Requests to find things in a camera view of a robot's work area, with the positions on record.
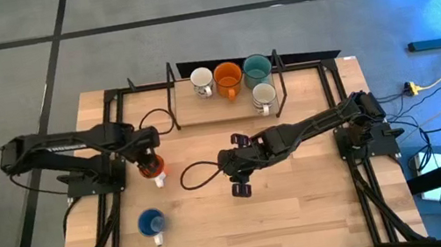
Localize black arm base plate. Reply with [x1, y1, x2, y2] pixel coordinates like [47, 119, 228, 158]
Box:
[333, 116, 408, 164]
[61, 154, 131, 201]

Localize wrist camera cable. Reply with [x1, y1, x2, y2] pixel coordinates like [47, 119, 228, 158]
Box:
[176, 157, 231, 193]
[136, 105, 179, 139]

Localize white striped mug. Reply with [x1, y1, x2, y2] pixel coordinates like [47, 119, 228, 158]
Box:
[249, 81, 281, 118]

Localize teal mug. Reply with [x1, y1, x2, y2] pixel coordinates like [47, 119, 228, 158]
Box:
[240, 51, 276, 91]

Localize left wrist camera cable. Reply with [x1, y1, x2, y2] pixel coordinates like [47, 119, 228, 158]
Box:
[136, 105, 179, 139]

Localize blue mug white handle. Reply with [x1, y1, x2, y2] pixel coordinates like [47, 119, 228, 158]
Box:
[134, 206, 170, 247]

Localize black aluminium table frame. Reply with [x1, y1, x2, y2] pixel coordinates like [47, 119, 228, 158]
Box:
[39, 43, 431, 247]

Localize white patterned mug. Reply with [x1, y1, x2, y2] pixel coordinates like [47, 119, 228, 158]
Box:
[188, 65, 218, 101]

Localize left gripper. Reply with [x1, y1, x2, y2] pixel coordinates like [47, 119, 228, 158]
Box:
[131, 143, 164, 180]

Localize black cable bundle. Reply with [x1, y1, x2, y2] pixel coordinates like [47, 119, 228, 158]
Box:
[57, 190, 130, 247]
[348, 150, 426, 247]

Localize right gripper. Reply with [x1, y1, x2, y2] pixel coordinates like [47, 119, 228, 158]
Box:
[213, 129, 269, 203]

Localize orange mug black rim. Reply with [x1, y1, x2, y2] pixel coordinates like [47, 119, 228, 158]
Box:
[211, 59, 247, 103]

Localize black corner bracket plate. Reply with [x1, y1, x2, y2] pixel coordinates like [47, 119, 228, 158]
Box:
[320, 56, 340, 75]
[102, 88, 120, 105]

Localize black flat panel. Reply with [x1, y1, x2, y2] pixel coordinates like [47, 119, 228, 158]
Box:
[175, 37, 343, 83]

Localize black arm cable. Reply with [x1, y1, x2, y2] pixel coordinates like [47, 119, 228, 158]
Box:
[7, 164, 71, 204]

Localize yellow power plug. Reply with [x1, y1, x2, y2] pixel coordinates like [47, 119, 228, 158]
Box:
[402, 79, 425, 96]

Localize orange mug white handle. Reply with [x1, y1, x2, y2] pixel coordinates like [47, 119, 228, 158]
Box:
[136, 151, 169, 192]

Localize wooden shelf black metal legs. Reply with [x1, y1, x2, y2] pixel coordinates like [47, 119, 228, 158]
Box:
[161, 44, 291, 135]

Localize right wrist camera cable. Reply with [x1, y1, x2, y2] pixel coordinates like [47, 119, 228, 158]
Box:
[176, 157, 231, 193]

